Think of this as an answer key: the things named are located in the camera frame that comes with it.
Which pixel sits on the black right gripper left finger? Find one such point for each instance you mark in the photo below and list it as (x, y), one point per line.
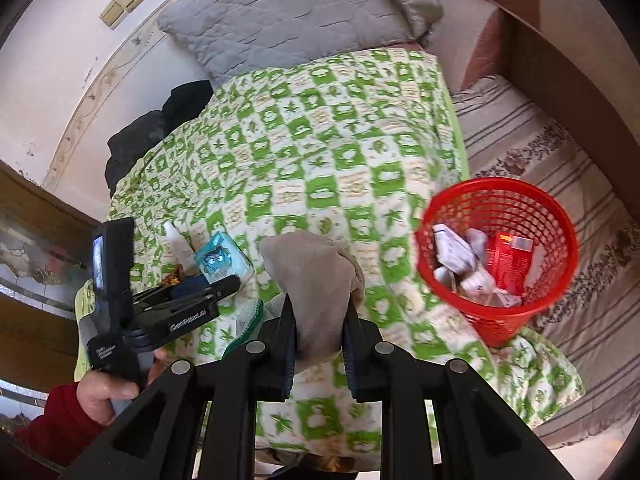
(283, 348)

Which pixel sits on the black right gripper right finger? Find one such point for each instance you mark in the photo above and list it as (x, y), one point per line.
(359, 338)

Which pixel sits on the grey beige cloth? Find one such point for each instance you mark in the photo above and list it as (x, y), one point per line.
(322, 279)

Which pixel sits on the red snack packet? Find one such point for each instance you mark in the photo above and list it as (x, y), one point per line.
(175, 277)

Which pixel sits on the white tube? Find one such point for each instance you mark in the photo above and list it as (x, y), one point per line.
(181, 249)

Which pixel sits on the teal tissue pack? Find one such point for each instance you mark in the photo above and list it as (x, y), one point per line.
(221, 257)

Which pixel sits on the white blue medicine box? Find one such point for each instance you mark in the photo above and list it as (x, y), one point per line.
(480, 287)

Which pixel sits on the white small medicine box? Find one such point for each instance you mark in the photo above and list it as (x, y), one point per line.
(452, 251)

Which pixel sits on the red cigarette box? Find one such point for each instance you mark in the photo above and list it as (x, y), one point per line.
(509, 258)

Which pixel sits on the red sleeve forearm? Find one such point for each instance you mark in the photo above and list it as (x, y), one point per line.
(52, 440)

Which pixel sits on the left hand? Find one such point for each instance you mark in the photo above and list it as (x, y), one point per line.
(97, 392)

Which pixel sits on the wooden bedside cabinet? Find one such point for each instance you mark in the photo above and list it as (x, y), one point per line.
(44, 262)

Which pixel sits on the red plastic mesh basket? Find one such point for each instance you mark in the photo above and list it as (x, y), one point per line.
(515, 207)

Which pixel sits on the black clothing pile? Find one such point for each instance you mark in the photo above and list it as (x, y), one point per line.
(131, 143)

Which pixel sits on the green white patterned quilt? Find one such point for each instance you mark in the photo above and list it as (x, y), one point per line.
(351, 147)

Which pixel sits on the striped floral bed sheet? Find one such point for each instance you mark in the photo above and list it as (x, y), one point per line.
(595, 324)

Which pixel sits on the grey quilted pillow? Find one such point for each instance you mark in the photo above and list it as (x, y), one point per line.
(232, 37)

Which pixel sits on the red beige headboard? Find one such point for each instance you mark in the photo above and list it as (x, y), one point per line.
(577, 59)

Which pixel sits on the beige wall switch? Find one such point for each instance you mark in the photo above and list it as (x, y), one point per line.
(117, 10)

